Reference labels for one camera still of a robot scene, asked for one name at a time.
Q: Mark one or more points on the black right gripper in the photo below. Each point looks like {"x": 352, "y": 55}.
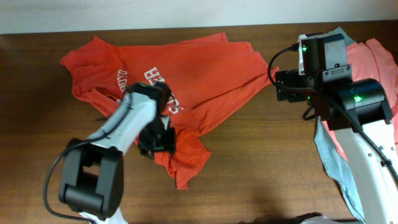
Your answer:
{"x": 287, "y": 78}

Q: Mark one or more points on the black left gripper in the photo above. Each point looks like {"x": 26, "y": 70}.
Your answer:
{"x": 168, "y": 140}

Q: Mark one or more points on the orange soccer t-shirt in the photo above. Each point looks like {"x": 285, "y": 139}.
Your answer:
{"x": 210, "y": 78}

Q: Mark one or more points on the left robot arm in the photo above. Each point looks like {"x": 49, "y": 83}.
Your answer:
{"x": 92, "y": 181}

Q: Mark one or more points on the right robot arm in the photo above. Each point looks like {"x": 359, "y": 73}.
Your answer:
{"x": 358, "y": 113}

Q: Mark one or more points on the pink shirt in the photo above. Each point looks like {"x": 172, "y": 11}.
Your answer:
{"x": 369, "y": 60}

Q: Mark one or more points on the grey shirt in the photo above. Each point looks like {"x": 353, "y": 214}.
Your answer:
{"x": 338, "y": 169}

